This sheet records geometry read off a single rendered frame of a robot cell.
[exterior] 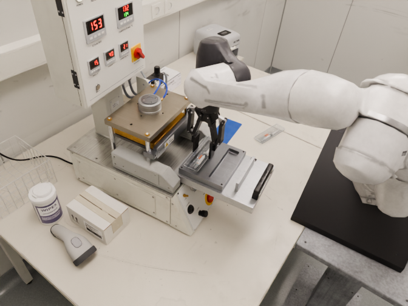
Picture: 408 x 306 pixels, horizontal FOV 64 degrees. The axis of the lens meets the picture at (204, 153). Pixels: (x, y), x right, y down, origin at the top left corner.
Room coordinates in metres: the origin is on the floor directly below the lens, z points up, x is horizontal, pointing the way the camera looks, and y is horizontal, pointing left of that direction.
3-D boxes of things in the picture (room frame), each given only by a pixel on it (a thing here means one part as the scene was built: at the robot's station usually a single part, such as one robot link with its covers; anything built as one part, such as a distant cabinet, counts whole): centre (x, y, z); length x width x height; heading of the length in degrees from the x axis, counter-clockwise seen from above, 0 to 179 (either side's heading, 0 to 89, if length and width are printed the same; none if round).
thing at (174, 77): (1.58, 0.27, 0.83); 0.23 x 0.12 x 0.07; 152
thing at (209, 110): (0.86, 0.00, 1.19); 0.08 x 0.08 x 0.09
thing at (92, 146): (0.96, 0.23, 0.93); 0.46 x 0.35 x 0.01; 66
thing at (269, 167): (0.76, -0.21, 0.99); 0.15 x 0.02 x 0.04; 156
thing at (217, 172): (0.84, -0.04, 0.98); 0.20 x 0.17 x 0.03; 156
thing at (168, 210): (0.96, 0.19, 0.84); 0.53 x 0.37 x 0.17; 66
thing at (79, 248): (0.59, 0.42, 0.79); 0.20 x 0.08 x 0.08; 58
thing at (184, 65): (1.79, 0.15, 0.77); 0.84 x 0.30 x 0.04; 148
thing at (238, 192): (0.82, -0.08, 0.97); 0.30 x 0.22 x 0.08; 66
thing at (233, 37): (2.05, -0.02, 0.88); 0.25 x 0.20 x 0.17; 52
